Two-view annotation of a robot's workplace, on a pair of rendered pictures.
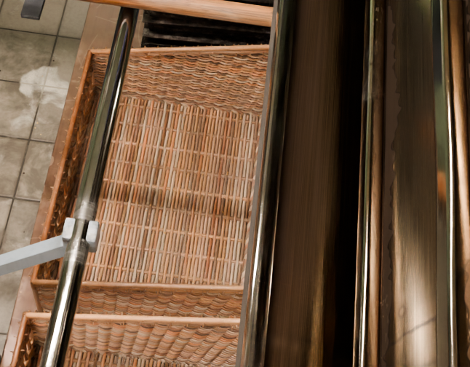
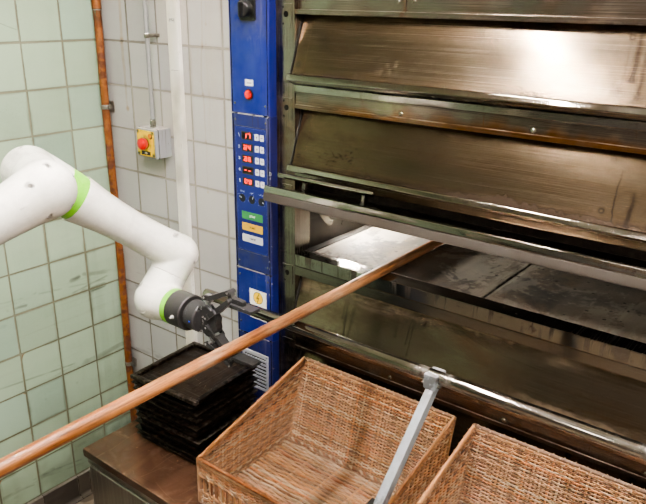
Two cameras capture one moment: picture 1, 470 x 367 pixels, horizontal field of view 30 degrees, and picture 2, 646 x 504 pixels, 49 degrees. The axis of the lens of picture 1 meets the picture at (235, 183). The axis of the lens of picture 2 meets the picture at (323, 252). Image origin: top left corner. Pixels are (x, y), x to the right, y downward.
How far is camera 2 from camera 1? 143 cm
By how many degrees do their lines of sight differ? 53
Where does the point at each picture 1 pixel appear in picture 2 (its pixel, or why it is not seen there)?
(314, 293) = not seen: hidden behind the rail
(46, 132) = not seen: outside the picture
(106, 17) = (147, 472)
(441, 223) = (630, 110)
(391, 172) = (531, 206)
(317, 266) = not seen: hidden behind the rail
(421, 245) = (580, 193)
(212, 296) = (429, 461)
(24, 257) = (416, 427)
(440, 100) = (582, 104)
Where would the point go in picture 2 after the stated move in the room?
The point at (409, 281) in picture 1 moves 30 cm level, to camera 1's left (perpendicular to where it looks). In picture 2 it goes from (591, 203) to (532, 234)
